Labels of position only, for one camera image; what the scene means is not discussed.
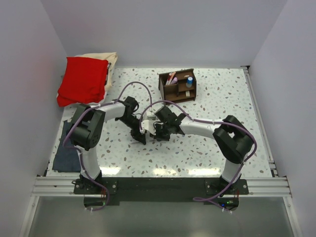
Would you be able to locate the brown wooden desk organizer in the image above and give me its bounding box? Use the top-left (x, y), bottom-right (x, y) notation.
top-left (158, 69), bottom-right (197, 103)

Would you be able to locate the blue grey stamp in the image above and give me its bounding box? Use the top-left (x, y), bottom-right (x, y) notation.
top-left (186, 77), bottom-right (194, 88)

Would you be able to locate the red white marker pen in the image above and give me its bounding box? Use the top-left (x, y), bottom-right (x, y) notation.
top-left (165, 72), bottom-right (173, 85)

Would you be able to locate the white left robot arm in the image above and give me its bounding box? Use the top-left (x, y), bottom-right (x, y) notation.
top-left (64, 96), bottom-right (146, 194)

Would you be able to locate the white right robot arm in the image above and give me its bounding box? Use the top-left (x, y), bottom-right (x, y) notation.
top-left (152, 106), bottom-right (255, 194)

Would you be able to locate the red folded cloth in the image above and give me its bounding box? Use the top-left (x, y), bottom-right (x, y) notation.
top-left (57, 57), bottom-right (109, 107)

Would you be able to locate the beige folded cloth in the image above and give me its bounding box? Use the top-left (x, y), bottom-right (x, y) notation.
top-left (76, 52), bottom-right (118, 91)

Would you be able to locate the dark blue denim cloth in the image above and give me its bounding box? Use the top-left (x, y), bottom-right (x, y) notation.
top-left (52, 121), bottom-right (81, 173)

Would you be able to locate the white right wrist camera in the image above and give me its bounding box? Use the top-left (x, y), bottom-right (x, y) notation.
top-left (140, 120), bottom-right (156, 135)

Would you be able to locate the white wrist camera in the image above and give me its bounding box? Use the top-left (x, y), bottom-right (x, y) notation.
top-left (140, 120), bottom-right (156, 135)
top-left (144, 111), bottom-right (157, 121)

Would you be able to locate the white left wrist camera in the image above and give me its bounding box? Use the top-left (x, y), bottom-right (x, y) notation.
top-left (144, 111), bottom-right (157, 121)

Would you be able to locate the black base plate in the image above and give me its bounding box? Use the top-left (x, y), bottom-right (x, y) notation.
top-left (72, 177), bottom-right (249, 208)

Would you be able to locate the aluminium rail frame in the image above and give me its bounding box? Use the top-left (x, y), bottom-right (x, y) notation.
top-left (21, 68), bottom-right (302, 237)

